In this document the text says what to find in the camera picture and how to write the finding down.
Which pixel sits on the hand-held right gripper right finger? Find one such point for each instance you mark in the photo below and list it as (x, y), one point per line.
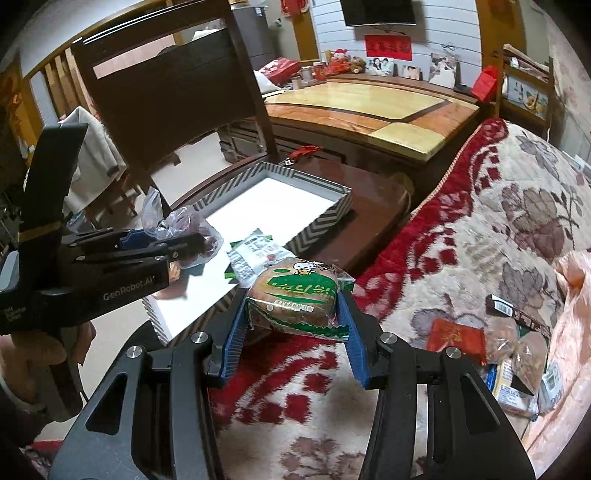
(355, 339)

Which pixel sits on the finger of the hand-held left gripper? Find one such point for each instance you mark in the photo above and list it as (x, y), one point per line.
(136, 237)
(138, 254)

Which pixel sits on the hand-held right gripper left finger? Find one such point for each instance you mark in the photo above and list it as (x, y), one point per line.
(235, 332)

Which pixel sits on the clear bag of red dates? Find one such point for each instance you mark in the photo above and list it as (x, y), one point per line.
(184, 221)

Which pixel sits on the bread packet with green label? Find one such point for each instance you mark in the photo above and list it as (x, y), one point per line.
(291, 300)

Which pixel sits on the chevron pattern cardboard box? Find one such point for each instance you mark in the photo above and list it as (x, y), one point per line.
(268, 203)

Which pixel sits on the person's left hand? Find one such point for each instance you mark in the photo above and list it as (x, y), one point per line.
(32, 353)

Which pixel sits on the white green snack packet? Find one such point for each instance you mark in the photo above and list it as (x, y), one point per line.
(256, 254)

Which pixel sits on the white cloth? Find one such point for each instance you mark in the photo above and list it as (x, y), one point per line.
(92, 152)

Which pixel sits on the red snack packet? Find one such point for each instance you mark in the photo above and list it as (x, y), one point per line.
(455, 341)

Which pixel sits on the dark wooden chair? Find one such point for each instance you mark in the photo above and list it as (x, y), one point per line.
(161, 106)

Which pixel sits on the bread in clear packet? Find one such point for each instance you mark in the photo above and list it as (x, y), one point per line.
(531, 364)
(503, 341)

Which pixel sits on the brown striped snack packet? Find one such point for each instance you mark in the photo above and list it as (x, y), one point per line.
(517, 314)

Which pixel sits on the floral fleece blanket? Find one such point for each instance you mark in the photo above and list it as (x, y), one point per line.
(508, 207)

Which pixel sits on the pink quilted blanket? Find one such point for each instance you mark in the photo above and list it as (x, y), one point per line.
(568, 346)

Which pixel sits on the red gift box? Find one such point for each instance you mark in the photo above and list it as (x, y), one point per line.
(279, 69)

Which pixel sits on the wooden low table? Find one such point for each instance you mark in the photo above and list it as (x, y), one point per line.
(360, 110)

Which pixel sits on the grey cabinet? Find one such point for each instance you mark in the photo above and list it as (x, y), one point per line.
(251, 32)

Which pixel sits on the framed photo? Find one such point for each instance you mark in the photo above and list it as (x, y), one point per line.
(443, 69)
(381, 66)
(412, 72)

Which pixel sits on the red white plush toy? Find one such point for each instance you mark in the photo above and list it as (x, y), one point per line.
(340, 55)

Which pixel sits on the brown plush toy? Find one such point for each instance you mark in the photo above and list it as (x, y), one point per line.
(356, 64)

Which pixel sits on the red paper bag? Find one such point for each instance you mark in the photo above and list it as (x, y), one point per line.
(485, 83)

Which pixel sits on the wooden shelf rack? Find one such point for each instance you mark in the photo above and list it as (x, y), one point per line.
(526, 92)

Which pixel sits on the red wall banner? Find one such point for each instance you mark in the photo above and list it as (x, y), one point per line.
(388, 47)

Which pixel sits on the wall television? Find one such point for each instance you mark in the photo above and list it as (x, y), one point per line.
(376, 11)

